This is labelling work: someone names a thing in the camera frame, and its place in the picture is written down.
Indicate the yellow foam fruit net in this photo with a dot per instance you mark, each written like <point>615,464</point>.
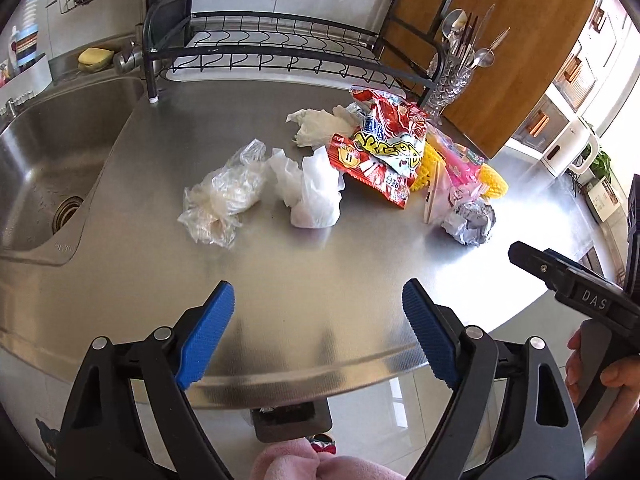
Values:
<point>494,186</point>

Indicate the yellow sponge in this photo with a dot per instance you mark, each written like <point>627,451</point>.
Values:
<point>94,59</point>

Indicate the clear plastic bag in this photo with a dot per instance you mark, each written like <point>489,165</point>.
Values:
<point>212,208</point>

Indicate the pink fleece garment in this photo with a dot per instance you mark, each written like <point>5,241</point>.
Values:
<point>297,459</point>

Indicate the pink snack bag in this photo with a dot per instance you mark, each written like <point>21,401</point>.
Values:
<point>456,179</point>

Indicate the white kettle appliance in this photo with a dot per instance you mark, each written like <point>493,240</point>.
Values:
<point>574,149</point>

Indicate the crumpled aluminium foil ball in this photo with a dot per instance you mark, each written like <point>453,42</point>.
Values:
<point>470,223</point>

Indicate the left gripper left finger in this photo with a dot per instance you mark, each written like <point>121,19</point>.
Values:
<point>101,435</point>

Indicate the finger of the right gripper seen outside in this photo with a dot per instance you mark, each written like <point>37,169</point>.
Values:
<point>542,264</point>

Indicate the white tissue near rack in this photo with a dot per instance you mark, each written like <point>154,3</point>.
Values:
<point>317,127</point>

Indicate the black trash bin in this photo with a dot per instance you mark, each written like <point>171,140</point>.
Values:
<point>291,422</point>

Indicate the person's right hand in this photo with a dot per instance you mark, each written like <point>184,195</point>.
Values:
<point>620,402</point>

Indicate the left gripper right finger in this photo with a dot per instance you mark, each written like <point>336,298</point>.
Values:
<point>537,434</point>

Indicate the white crumpled paper tissue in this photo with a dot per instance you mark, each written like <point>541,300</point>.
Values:
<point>312,189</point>

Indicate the red slipper shoe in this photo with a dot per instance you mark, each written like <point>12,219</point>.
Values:
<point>322,443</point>

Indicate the steel kitchen sink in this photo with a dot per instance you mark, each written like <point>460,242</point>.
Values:
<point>52,158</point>

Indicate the glass cutlery holder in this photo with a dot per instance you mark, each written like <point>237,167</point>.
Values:
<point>451,83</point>

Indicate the red snack wrapper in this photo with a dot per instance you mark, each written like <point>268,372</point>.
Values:
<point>386,150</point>

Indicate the black wire dish rack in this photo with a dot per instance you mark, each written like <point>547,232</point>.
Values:
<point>387,44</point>

